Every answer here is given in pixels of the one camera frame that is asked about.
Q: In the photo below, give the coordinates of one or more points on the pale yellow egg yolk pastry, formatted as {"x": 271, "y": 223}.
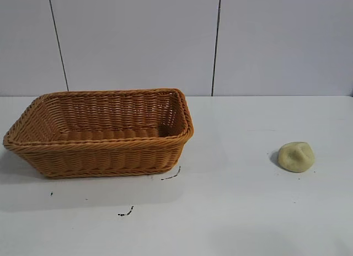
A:
{"x": 295, "y": 157}

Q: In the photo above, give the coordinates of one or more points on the brown woven wicker basket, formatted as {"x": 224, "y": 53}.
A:
{"x": 110, "y": 156}

